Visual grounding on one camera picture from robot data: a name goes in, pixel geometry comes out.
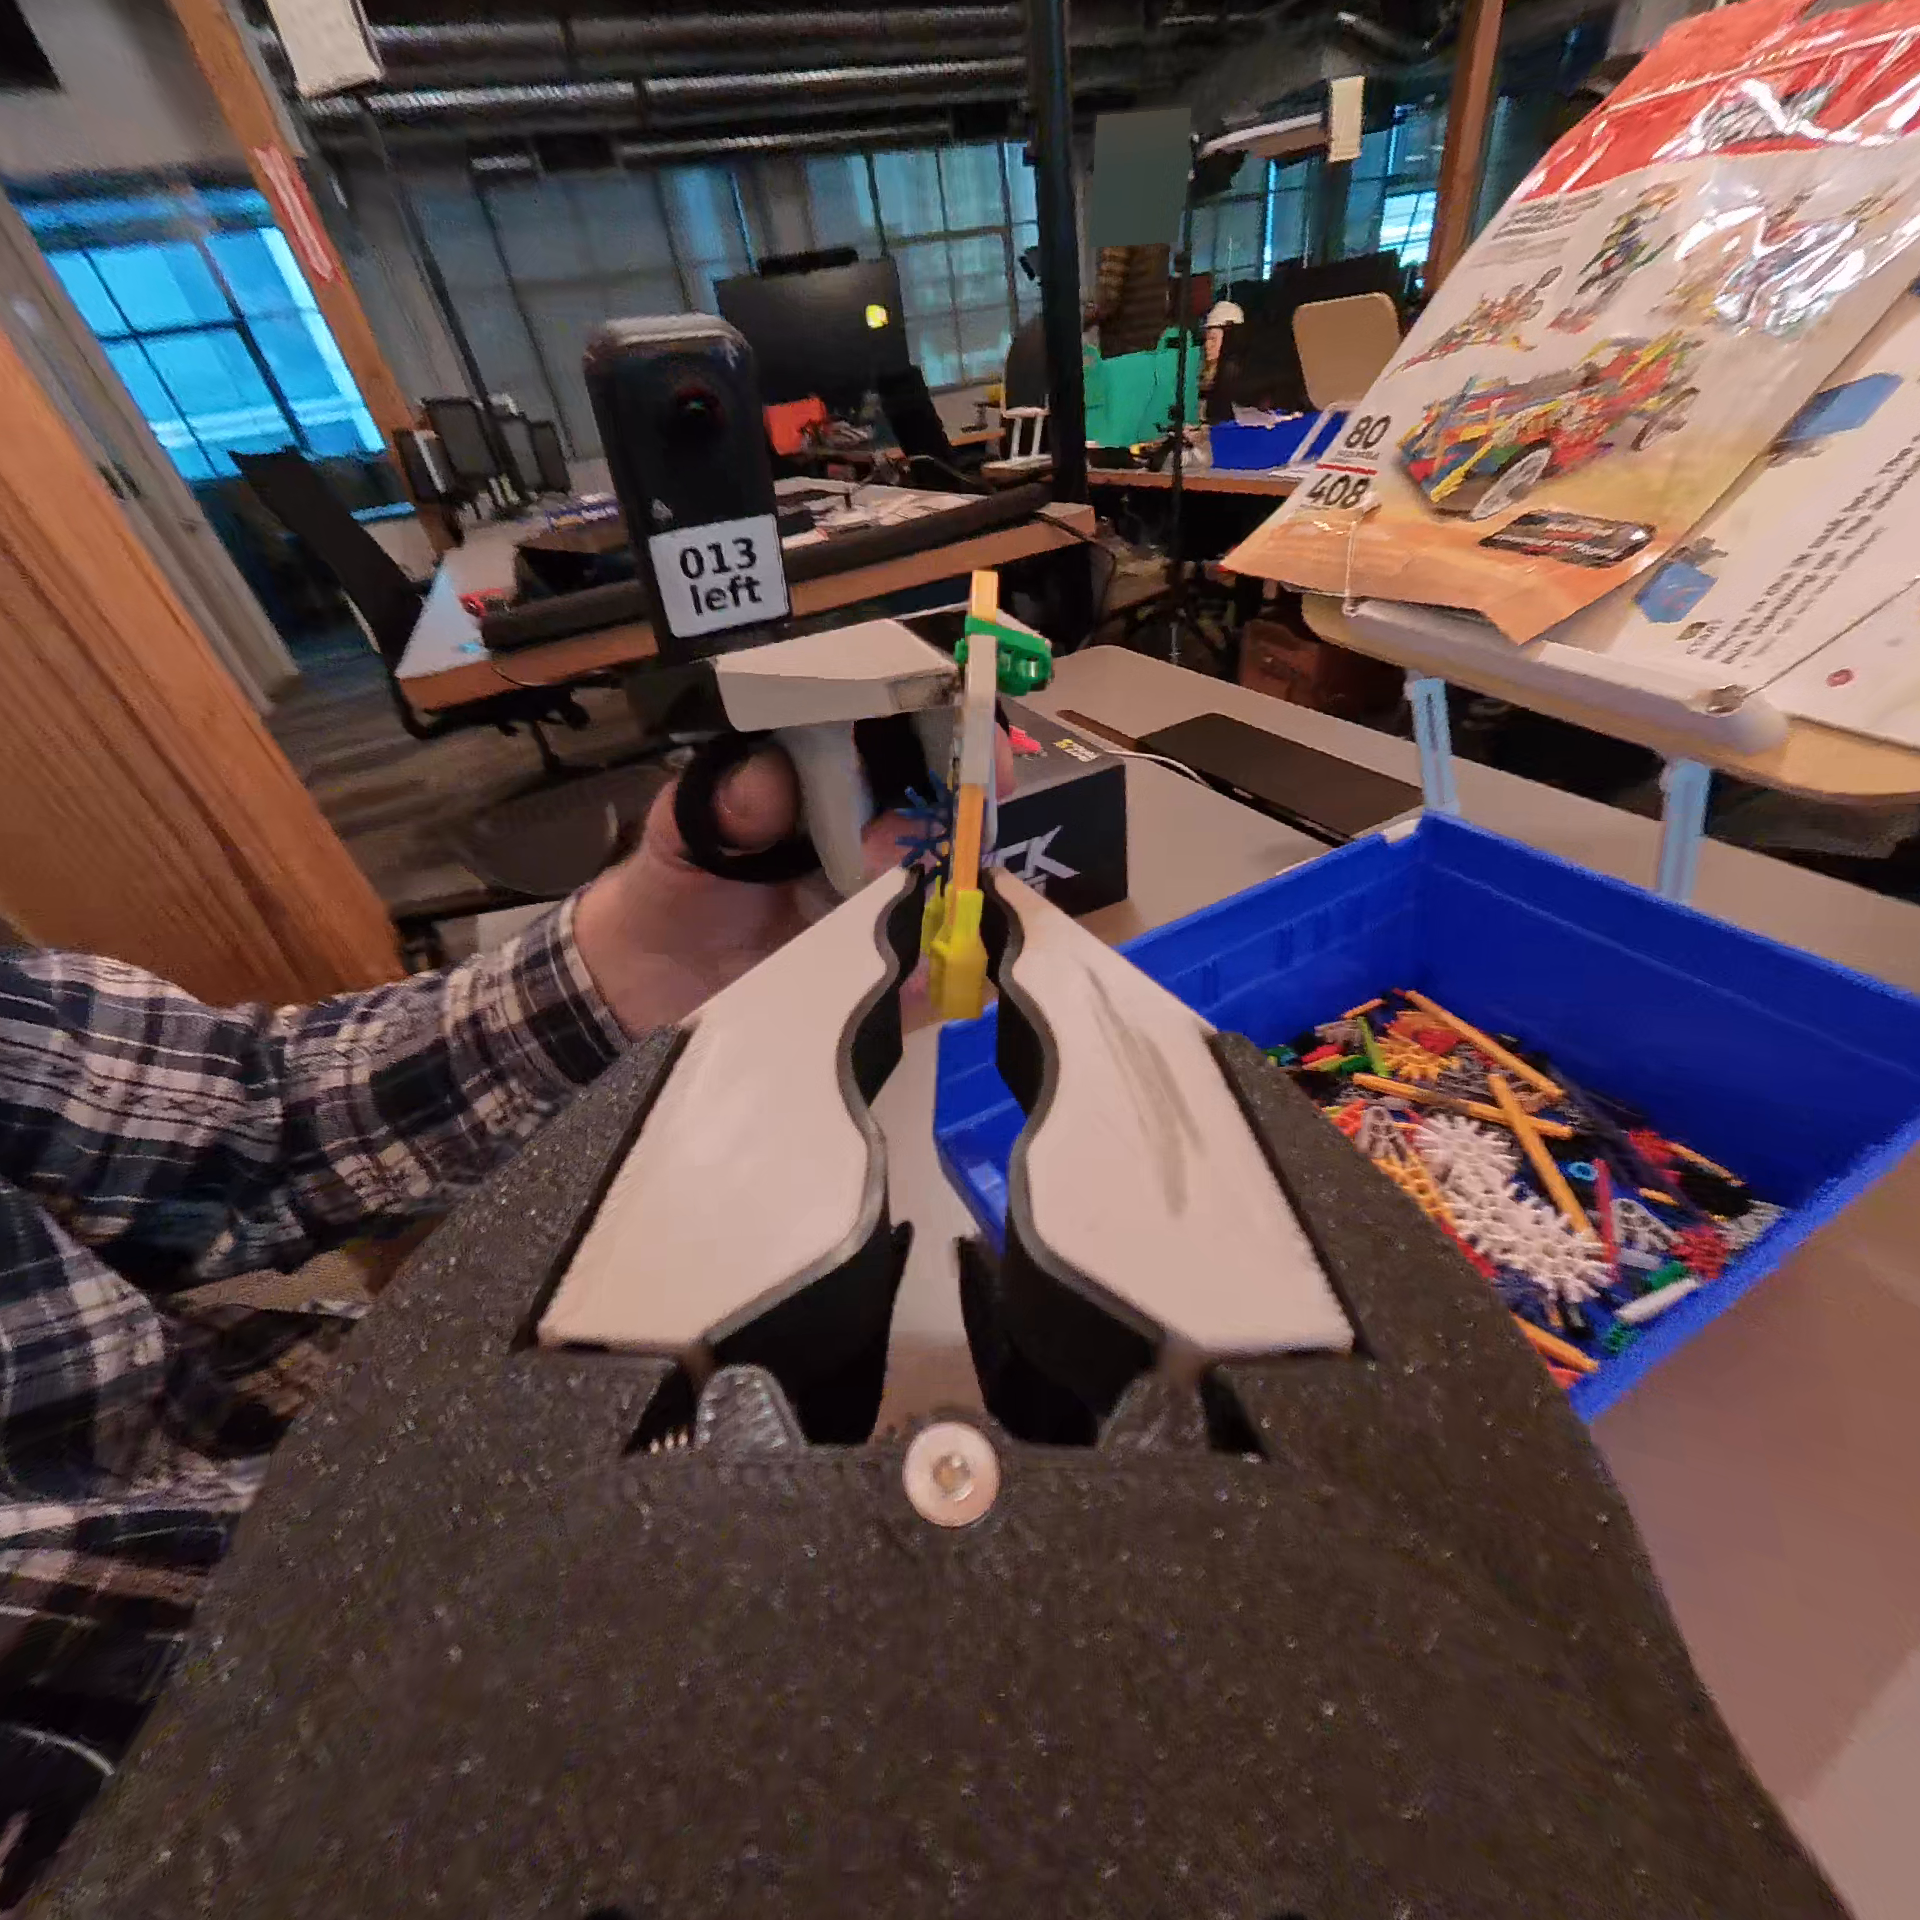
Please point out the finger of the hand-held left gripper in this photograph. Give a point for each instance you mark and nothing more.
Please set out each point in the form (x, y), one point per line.
(840, 677)

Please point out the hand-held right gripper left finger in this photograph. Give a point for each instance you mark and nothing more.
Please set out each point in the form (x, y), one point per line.
(722, 1202)

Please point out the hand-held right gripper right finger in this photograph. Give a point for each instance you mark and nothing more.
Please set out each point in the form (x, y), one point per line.
(1186, 1202)

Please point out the yellow orange rod assembly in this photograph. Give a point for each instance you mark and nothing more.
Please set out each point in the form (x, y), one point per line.
(956, 945)

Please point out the pile of colourful toy pieces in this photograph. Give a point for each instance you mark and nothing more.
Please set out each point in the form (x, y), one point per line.
(1529, 1188)

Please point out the blue plastic bin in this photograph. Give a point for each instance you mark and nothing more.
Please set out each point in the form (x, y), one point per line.
(1621, 960)

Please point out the person's left forearm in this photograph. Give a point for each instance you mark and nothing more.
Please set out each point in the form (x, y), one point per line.
(269, 1171)

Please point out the person's left hand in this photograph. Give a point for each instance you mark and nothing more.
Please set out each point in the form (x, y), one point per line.
(707, 945)

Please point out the long wooden desk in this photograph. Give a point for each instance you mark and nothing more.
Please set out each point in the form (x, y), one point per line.
(871, 587)

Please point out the black computer monitor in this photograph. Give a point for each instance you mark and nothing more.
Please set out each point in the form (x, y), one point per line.
(812, 337)

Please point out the black cardboard box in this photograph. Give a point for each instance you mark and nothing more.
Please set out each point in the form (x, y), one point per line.
(1055, 835)

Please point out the black office chair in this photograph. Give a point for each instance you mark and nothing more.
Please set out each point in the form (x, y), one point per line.
(391, 570)

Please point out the black metal pole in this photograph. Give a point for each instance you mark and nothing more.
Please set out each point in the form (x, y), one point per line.
(1055, 270)

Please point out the black flat pad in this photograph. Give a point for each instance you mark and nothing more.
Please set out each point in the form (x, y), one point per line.
(1275, 776)

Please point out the orange wooden column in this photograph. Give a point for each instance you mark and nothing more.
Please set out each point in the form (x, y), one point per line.
(269, 180)

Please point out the small blue tray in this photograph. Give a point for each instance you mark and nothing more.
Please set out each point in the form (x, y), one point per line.
(1261, 443)

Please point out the beige chair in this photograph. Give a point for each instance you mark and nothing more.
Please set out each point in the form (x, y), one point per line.
(1347, 352)

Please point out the toy set packaging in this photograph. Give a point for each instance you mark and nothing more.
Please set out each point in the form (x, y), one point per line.
(1621, 333)

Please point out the building instruction sheet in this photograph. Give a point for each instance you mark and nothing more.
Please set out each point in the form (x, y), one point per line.
(1830, 587)

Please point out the wooden post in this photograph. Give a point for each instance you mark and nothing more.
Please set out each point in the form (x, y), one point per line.
(152, 751)

